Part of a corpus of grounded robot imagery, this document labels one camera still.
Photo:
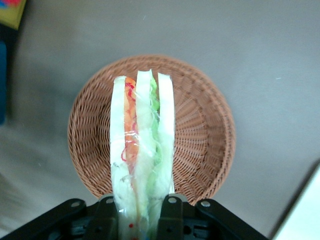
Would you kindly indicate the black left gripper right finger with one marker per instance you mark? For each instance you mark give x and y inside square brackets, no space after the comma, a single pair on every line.
[171,217]

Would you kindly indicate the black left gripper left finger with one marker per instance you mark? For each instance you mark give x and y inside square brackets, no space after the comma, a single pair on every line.
[106,217]

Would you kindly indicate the plastic sandwich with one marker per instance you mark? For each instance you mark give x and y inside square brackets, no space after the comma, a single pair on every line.
[142,140]

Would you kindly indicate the brown round wicker basket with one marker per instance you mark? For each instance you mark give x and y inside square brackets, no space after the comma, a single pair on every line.
[200,125]

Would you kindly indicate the cream plastic tray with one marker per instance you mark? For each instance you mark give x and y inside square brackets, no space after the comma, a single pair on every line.
[305,215]

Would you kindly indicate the black control box housing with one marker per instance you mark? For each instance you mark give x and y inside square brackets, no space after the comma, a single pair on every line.
[2,80]

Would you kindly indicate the yellow control panel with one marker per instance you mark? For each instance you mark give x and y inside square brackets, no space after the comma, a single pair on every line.
[12,15]

